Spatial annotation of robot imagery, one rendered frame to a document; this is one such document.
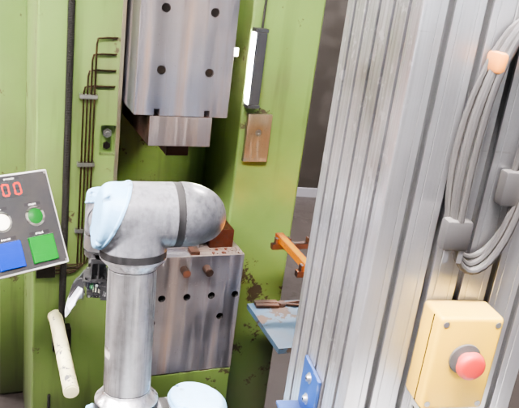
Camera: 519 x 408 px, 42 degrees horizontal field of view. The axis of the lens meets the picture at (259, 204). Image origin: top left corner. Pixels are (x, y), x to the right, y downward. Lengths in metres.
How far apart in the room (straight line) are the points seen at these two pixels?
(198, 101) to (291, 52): 0.41
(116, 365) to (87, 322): 1.25
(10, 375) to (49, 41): 1.51
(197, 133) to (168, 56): 0.26
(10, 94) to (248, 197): 0.93
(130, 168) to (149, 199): 1.51
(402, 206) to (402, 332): 0.18
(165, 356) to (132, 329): 1.18
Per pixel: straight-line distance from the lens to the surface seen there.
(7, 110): 2.64
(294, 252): 2.20
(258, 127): 2.35
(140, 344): 1.23
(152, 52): 2.06
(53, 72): 2.17
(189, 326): 2.36
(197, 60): 2.10
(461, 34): 0.80
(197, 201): 1.16
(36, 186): 2.04
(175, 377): 2.45
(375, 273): 0.85
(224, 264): 2.28
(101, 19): 2.17
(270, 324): 2.31
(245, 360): 2.77
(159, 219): 1.14
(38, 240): 2.00
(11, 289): 2.90
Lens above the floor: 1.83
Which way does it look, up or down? 19 degrees down
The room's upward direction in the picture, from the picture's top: 8 degrees clockwise
